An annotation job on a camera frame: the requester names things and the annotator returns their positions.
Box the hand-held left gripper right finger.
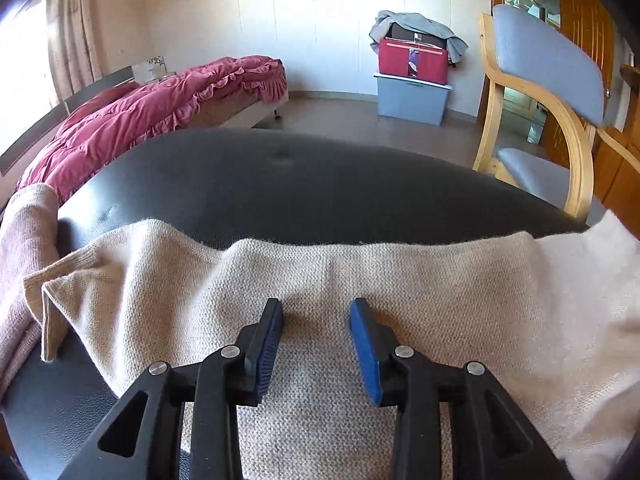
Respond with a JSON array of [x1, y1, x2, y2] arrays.
[[350, 298, 576, 480]]

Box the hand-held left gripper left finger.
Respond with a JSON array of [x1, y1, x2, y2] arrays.
[[60, 298, 284, 480]]

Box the beige knit sweater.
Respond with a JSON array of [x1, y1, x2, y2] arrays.
[[22, 217, 551, 480]]

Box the pink knit sweater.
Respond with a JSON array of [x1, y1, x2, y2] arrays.
[[0, 183, 62, 397]]

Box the black leather ottoman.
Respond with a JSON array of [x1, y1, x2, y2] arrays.
[[0, 127, 592, 480]]

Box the bed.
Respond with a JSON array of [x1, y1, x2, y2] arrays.
[[0, 56, 290, 206]]

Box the grey plastic storage box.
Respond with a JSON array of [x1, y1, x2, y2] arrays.
[[374, 72, 453, 127]]

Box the red fabric storage bag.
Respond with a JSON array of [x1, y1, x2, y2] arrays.
[[377, 37, 449, 86]]

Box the white floral bedside panel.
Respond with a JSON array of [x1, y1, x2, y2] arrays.
[[132, 55, 167, 84]]

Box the wooden wardrobe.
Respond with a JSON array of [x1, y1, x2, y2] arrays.
[[592, 40, 640, 211]]

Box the dark brown case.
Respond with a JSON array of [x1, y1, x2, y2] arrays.
[[390, 22, 448, 48]]

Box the grey garment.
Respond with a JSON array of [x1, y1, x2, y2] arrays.
[[369, 10, 469, 65]]

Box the wooden armchair with grey-blue cushions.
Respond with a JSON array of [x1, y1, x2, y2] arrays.
[[472, 4, 640, 222]]

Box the pink floral curtain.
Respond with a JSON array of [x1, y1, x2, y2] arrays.
[[46, 0, 103, 106]]

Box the wooden door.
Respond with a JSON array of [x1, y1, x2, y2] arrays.
[[559, 0, 617, 126]]

